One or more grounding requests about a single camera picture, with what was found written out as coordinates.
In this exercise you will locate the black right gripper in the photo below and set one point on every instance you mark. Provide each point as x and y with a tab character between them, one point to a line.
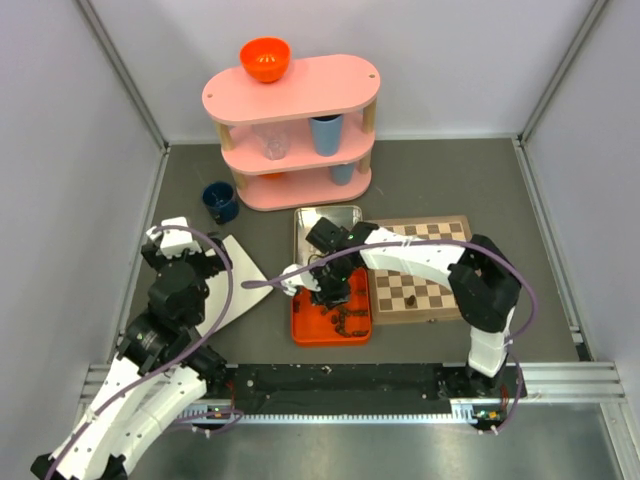
328	297

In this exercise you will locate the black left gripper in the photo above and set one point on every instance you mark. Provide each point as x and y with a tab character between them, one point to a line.
214	262

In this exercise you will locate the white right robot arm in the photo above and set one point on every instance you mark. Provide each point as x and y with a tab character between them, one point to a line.
485	291

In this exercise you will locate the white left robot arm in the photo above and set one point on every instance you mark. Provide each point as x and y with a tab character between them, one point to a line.
161	366

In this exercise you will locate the wooden chess board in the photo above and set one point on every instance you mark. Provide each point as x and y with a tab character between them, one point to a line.
389	289

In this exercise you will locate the orange tin box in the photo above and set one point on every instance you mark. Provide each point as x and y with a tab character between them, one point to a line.
348	324

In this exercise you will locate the white paper sheet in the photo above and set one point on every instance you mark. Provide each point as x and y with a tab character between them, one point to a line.
243	300

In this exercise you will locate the dark blue mug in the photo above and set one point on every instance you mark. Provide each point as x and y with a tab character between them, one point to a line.
220	200

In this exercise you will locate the blue cup bottom shelf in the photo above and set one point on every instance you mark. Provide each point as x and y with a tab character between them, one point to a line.
342	174

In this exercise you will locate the blue cup shelf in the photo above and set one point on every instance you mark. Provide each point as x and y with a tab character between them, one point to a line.
342	174
326	133

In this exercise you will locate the pink three-tier shelf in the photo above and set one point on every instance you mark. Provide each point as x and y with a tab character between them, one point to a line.
338	84

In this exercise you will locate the blue cup middle shelf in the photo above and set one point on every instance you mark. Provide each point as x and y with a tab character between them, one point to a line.
326	133

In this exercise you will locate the clear glass cup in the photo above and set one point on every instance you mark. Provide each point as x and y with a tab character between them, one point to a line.
274	139

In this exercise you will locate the orange bowl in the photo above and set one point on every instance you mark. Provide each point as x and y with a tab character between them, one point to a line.
266	59

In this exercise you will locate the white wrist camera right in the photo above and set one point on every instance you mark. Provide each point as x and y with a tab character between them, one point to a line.
295	277

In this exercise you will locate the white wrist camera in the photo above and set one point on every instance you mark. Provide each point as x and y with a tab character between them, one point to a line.
295	277
171	239

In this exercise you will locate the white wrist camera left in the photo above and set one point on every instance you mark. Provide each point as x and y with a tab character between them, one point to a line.
171	239

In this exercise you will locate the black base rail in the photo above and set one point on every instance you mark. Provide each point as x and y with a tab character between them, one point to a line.
357	389

